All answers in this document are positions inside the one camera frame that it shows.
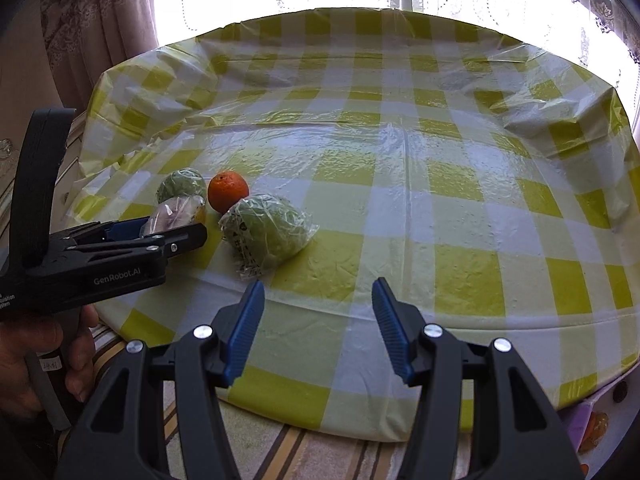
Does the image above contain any striped fabric seat cover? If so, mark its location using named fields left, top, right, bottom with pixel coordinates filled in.
left=89, top=324, right=476, bottom=480

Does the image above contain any dark dried fruit front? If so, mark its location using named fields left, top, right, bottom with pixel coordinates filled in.
left=612, top=380, right=628, bottom=404

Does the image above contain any green fruit large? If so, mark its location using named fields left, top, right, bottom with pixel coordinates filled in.
left=218, top=194, right=319, bottom=278

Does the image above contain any large plastic orange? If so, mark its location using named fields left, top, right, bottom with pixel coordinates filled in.
left=578, top=412, right=608, bottom=455

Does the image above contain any yellow checkered plastic tablecloth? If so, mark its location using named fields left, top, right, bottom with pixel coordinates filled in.
left=64, top=9, right=639, bottom=441

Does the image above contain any purple cardboard box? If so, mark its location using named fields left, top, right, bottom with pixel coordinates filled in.
left=559, top=363, right=639, bottom=479

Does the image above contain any person's left hand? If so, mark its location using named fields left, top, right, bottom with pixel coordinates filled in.
left=1, top=304, right=99, bottom=417

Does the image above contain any hidden orange tangerine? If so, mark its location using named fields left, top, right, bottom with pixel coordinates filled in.
left=207, top=171, right=250, bottom=214

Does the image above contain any pink patterned curtain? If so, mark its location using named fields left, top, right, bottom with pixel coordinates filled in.
left=40, top=0, right=157, bottom=112

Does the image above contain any green fruit small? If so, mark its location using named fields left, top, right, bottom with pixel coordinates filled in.
left=155, top=167, right=206, bottom=204

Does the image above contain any yellow halved fruit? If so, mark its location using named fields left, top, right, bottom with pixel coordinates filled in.
left=141, top=195, right=206, bottom=236

